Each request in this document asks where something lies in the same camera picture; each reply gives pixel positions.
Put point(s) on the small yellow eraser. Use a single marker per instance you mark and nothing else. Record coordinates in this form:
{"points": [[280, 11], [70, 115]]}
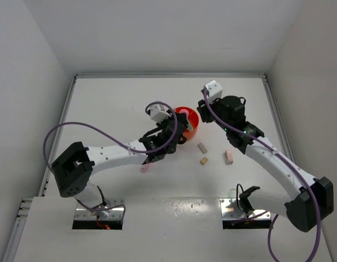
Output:
{"points": [[204, 160]]}

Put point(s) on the grey eraser block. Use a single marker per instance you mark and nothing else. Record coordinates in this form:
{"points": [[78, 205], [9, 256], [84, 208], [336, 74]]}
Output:
{"points": [[202, 148]]}

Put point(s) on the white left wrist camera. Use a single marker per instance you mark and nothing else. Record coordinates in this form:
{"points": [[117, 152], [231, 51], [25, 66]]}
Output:
{"points": [[157, 113]]}

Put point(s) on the metal base plate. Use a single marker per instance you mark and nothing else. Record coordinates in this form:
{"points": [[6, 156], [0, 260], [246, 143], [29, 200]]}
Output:
{"points": [[113, 211], [230, 211]]}

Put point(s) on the pink capped clear tube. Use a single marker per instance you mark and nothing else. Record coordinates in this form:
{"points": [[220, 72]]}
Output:
{"points": [[184, 111]]}

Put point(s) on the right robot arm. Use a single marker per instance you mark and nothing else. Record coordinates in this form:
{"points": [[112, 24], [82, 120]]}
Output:
{"points": [[308, 201]]}

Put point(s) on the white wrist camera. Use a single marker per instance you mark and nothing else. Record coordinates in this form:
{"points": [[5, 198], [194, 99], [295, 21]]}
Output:
{"points": [[157, 113], [214, 90]]}

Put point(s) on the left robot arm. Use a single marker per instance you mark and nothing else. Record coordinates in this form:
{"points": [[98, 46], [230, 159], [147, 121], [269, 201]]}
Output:
{"points": [[74, 167]]}

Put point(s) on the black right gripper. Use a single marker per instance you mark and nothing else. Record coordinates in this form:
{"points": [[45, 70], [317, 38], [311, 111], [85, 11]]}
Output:
{"points": [[204, 110]]}

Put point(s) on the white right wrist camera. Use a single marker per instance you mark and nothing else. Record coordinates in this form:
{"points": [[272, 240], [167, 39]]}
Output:
{"points": [[214, 90]]}

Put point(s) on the green correction tape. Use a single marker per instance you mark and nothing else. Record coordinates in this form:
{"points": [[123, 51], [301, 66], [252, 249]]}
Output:
{"points": [[189, 125]]}

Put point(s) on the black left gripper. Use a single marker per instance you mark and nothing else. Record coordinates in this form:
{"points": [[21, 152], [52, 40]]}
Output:
{"points": [[166, 119]]}

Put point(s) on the pale pink eraser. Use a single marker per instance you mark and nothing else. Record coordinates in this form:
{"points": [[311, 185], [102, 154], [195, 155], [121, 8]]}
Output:
{"points": [[229, 157]]}

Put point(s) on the orange round desk organizer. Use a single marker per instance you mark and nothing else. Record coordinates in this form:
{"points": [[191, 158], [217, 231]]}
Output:
{"points": [[194, 119]]}

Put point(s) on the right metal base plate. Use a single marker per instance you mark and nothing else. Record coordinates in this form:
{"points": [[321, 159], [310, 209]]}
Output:
{"points": [[230, 211]]}

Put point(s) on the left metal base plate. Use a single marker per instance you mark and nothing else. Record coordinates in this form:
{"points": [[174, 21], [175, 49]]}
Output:
{"points": [[113, 211]]}

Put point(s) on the pink correction tape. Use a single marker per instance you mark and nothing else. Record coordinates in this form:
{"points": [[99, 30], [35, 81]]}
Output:
{"points": [[144, 168]]}

